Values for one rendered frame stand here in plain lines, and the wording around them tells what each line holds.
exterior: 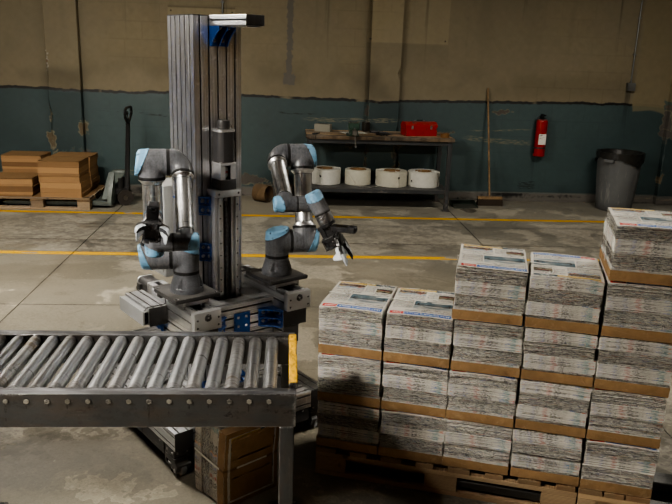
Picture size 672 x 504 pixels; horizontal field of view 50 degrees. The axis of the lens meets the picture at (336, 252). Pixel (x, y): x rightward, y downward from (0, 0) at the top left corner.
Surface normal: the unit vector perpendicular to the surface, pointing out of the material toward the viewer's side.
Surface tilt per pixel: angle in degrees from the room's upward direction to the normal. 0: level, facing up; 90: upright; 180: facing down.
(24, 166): 90
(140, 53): 90
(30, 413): 90
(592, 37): 90
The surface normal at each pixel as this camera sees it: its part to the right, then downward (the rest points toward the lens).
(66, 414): 0.07, 0.27
